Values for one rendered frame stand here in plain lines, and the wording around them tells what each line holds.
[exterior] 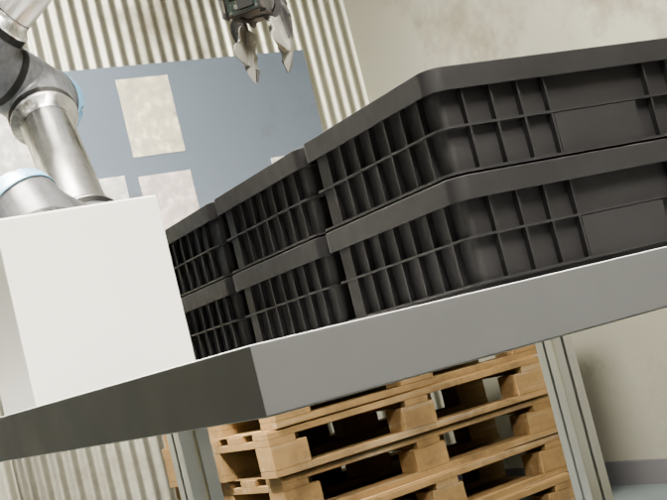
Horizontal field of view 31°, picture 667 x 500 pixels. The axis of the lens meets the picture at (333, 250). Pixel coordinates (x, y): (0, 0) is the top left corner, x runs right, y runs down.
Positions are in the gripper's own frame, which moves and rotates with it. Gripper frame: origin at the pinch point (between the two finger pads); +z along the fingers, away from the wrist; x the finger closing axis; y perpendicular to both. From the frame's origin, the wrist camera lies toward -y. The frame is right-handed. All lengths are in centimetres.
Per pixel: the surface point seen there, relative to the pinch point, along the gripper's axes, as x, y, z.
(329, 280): 18, 44, 38
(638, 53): 59, 46, 23
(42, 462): -176, -162, 60
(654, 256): 61, 96, 46
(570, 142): 51, 55, 31
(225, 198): 0.6, 30.7, 22.9
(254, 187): 8.0, 37.3, 23.5
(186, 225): -11.8, 19.6, 23.3
